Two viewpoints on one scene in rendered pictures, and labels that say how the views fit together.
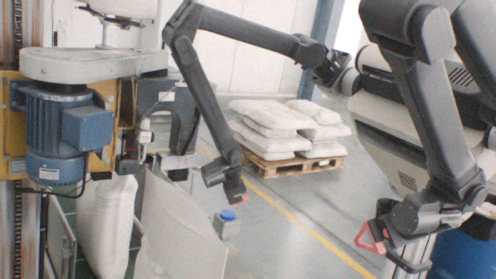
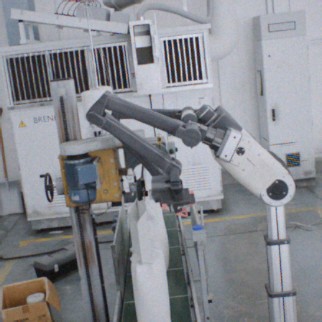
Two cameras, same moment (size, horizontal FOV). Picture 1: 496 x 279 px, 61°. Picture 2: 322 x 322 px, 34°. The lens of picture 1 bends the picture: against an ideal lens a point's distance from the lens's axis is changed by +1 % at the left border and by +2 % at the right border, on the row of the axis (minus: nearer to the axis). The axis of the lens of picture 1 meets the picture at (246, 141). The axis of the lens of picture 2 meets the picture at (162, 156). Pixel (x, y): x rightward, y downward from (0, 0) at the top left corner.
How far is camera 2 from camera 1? 1.87 m
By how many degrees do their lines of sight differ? 37
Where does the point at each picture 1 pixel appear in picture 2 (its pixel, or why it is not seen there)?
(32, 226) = (89, 233)
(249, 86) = not seen: outside the picture
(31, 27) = (72, 132)
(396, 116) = not seen: hidden behind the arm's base
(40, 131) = (69, 177)
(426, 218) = (156, 185)
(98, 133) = (88, 175)
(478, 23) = (123, 110)
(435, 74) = (115, 129)
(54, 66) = (67, 148)
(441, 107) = (127, 139)
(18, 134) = not seen: hidden behind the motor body
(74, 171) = (85, 195)
